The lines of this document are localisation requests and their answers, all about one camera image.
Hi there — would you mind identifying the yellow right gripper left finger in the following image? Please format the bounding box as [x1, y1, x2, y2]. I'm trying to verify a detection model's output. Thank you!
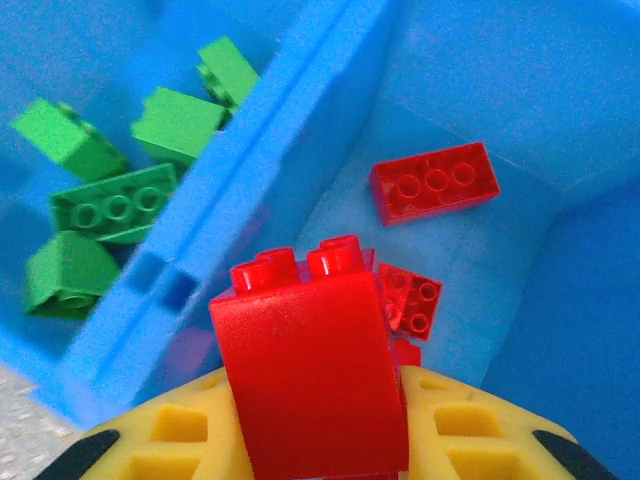
[42, 367, 256, 480]

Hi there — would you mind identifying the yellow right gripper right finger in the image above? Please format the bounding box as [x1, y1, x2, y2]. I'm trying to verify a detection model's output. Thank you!
[397, 364, 621, 480]

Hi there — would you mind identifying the long red lego brick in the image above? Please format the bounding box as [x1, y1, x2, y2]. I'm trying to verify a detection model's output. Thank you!
[368, 141, 501, 228]
[392, 337, 422, 369]

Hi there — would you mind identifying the small red lego brick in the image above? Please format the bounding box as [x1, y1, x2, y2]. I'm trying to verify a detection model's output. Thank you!
[377, 262, 444, 342]
[208, 234, 411, 480]

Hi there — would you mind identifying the small green lego brick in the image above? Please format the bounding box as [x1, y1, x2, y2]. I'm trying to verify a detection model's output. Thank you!
[196, 35, 261, 114]
[10, 97, 129, 182]
[23, 229, 121, 321]

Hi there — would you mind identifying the long green lego brick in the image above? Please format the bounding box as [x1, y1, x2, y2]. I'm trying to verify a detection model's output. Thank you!
[130, 85, 229, 169]
[48, 162, 179, 246]

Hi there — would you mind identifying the blue three-compartment plastic bin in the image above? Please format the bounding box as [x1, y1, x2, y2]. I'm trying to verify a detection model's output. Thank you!
[0, 0, 640, 480]

